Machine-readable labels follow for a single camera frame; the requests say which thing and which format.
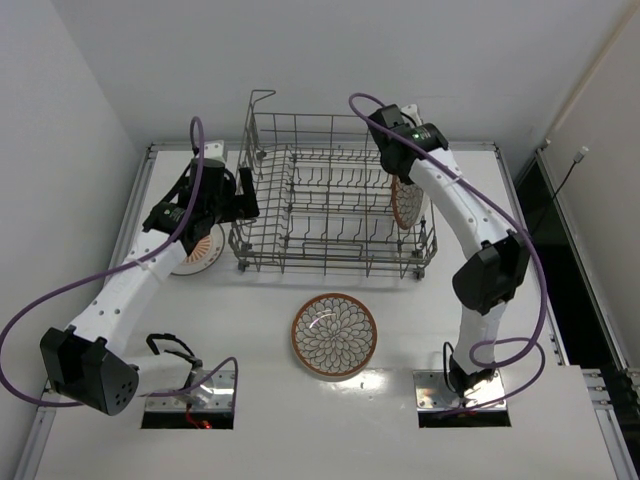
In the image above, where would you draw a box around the floral plate orange rim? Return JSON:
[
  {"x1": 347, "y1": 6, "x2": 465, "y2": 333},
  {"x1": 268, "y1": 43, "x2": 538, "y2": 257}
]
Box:
[
  {"x1": 290, "y1": 293, "x2": 378, "y2": 380},
  {"x1": 391, "y1": 176, "x2": 428, "y2": 230}
]

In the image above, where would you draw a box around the white sunburst plate green rim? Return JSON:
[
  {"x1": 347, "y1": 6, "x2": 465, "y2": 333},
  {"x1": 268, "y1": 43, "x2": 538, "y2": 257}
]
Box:
[{"x1": 172, "y1": 225, "x2": 226, "y2": 276}]

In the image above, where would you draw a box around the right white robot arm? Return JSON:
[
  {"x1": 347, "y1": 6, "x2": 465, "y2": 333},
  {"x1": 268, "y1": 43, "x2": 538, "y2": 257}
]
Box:
[{"x1": 368, "y1": 104, "x2": 530, "y2": 397}]

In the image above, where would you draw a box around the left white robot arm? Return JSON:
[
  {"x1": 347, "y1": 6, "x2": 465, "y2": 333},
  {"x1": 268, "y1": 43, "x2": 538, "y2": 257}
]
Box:
[{"x1": 40, "y1": 140, "x2": 259, "y2": 416}]

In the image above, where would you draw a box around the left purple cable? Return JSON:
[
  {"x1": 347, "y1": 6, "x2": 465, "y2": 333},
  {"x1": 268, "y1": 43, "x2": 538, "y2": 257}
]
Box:
[{"x1": 0, "y1": 116, "x2": 239, "y2": 412}]

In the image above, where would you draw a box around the purple cable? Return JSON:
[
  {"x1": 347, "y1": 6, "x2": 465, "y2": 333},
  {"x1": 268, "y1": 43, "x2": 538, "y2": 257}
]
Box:
[
  {"x1": 0, "y1": 116, "x2": 239, "y2": 412},
  {"x1": 348, "y1": 92, "x2": 549, "y2": 418}
]

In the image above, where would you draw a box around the grey wire dish rack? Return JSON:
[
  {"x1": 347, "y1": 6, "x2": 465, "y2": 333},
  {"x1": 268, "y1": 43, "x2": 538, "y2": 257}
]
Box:
[{"x1": 227, "y1": 89, "x2": 437, "y2": 279}]

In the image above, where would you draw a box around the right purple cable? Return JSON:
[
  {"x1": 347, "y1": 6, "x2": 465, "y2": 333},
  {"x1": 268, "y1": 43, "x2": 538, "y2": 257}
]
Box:
[{"x1": 348, "y1": 92, "x2": 549, "y2": 418}]

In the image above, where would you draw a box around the black cable loop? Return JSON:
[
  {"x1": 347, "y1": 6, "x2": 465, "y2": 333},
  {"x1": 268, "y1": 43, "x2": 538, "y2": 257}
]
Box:
[{"x1": 145, "y1": 331, "x2": 202, "y2": 371}]

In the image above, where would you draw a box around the black wall cable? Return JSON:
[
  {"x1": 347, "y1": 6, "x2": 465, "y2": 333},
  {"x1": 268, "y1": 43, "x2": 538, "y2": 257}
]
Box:
[{"x1": 519, "y1": 145, "x2": 590, "y2": 241}]

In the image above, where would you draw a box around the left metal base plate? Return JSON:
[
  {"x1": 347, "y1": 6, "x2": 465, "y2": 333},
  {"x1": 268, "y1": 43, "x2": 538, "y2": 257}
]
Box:
[{"x1": 145, "y1": 369, "x2": 237, "y2": 413}]

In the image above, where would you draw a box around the metal base plate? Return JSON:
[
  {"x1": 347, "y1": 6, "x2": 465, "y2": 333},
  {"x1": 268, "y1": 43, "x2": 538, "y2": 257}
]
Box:
[
  {"x1": 412, "y1": 368, "x2": 506, "y2": 414},
  {"x1": 145, "y1": 369, "x2": 237, "y2": 413}
]

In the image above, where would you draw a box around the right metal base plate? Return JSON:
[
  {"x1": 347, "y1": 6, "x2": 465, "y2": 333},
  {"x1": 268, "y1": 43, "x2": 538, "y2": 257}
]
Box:
[{"x1": 412, "y1": 368, "x2": 506, "y2": 414}]

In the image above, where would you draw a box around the aluminium table frame rail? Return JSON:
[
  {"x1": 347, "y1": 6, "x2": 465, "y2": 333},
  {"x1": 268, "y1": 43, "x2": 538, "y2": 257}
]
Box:
[{"x1": 12, "y1": 142, "x2": 156, "y2": 480}]

